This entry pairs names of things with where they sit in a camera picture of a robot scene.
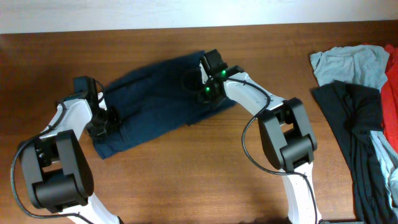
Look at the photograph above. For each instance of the red garment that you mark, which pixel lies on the red garment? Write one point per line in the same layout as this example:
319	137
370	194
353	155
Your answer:
389	97

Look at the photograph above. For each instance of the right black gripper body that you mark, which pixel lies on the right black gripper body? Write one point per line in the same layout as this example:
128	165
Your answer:
208	94

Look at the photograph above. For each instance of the navy blue shorts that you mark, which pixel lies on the navy blue shorts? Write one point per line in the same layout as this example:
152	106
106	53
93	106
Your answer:
153	100

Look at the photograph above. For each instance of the light grey t-shirt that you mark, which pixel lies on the light grey t-shirt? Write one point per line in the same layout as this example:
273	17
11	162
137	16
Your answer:
362	65

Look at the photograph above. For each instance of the black garment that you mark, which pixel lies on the black garment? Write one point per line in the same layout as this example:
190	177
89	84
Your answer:
353	111

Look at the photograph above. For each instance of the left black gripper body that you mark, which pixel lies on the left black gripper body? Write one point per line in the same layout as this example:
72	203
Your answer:
104	122

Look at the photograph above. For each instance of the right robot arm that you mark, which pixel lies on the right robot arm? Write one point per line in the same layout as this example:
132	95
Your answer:
287	137

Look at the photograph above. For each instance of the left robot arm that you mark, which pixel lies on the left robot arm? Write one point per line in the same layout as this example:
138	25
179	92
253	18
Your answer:
56	173

